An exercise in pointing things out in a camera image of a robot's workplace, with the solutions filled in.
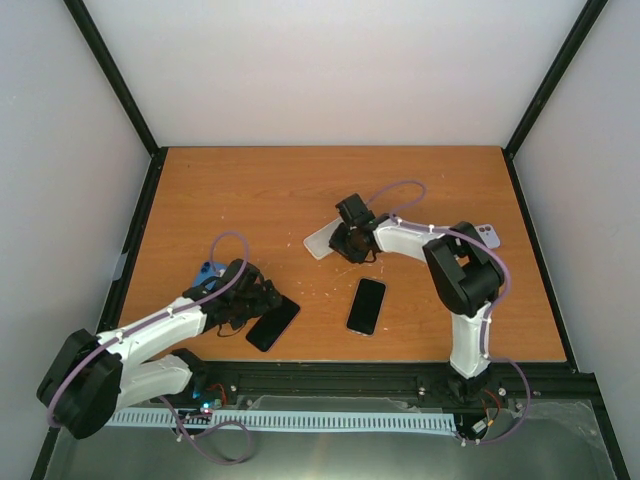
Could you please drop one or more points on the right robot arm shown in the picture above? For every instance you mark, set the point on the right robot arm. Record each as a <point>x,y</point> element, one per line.
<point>470,279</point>

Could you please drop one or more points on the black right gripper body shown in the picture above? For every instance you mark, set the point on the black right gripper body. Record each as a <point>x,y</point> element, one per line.
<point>346,245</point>

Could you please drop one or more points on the black left frame post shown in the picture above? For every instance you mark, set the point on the black left frame post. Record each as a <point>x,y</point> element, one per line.
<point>100,51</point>

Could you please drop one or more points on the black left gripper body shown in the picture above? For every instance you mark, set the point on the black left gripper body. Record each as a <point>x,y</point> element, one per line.
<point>251,308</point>

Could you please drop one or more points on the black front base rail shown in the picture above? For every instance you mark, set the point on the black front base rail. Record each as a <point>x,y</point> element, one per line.
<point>426,385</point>

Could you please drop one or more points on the beige silicone phone case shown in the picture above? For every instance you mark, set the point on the beige silicone phone case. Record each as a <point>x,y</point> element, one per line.
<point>317,244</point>

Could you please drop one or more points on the black smartphone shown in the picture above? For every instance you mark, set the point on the black smartphone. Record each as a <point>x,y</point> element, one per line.
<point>269,328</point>
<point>366,307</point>

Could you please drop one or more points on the blue smartphone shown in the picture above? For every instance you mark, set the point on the blue smartphone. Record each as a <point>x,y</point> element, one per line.
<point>208,274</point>

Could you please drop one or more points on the light blue cable duct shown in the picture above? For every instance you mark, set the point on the light blue cable duct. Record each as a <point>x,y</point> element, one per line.
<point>322,422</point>

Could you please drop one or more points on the lilac phone case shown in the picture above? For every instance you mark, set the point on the lilac phone case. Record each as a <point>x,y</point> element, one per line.
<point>489,236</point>

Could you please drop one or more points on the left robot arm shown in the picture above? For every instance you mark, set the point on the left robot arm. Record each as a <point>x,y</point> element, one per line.
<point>94,376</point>

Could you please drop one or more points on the black frame post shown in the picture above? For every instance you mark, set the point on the black frame post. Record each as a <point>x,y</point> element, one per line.
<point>571,45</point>
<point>100,51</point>

